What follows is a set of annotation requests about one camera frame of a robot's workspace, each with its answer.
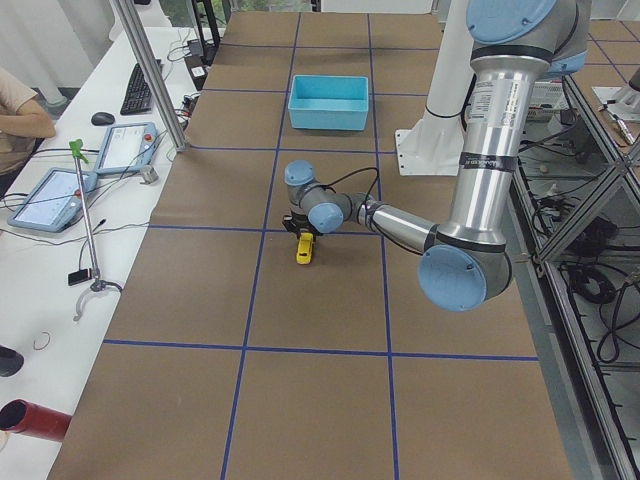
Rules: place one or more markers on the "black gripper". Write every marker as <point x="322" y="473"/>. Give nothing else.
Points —
<point x="303" y="229"/>

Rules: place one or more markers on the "yellow beetle toy car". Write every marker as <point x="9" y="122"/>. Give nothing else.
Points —
<point x="304" y="251"/>

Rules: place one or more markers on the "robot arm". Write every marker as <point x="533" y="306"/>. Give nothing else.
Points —
<point x="464" y="261"/>

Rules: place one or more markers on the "light blue plastic bin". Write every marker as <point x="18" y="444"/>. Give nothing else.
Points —
<point x="324" y="102"/>

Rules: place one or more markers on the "far teach pendant tablet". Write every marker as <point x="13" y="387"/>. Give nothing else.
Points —
<point x="126" y="148"/>

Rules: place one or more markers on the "teach pendant tablet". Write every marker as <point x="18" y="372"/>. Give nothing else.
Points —
<point x="126" y="148"/>
<point x="52" y="205"/>

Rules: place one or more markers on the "reacher grabber tool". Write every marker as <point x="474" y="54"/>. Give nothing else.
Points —
<point x="98" y="283"/>

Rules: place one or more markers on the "black keyboard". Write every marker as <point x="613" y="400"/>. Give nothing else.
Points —
<point x="138" y="96"/>

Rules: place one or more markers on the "small black card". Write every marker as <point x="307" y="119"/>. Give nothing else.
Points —
<point x="79" y="276"/>

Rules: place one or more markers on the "black computer mouse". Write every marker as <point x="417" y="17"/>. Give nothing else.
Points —
<point x="102" y="118"/>

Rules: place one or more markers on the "near teach pendant tablet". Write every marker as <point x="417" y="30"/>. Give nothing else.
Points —
<point x="52" y="205"/>

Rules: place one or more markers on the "red cylinder tube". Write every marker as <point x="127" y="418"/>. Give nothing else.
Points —
<point x="22" y="417"/>

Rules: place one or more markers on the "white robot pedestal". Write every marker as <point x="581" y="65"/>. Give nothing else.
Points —
<point x="434" y="144"/>

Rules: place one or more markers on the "aluminium frame post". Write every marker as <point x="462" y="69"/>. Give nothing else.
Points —
<point x="145" y="57"/>

